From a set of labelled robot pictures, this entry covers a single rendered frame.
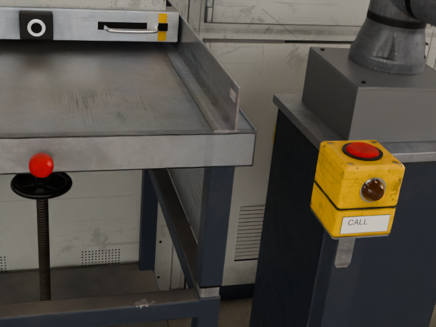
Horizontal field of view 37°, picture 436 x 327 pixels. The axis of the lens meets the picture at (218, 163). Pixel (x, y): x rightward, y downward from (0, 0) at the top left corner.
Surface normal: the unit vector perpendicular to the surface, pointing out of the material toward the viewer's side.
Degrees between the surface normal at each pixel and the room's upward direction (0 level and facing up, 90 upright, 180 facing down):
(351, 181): 90
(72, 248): 90
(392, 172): 90
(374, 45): 72
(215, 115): 0
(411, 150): 0
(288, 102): 0
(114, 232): 90
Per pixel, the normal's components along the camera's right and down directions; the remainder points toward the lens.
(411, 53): 0.36, 0.18
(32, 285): 0.08, -0.90
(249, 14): 0.25, 0.43
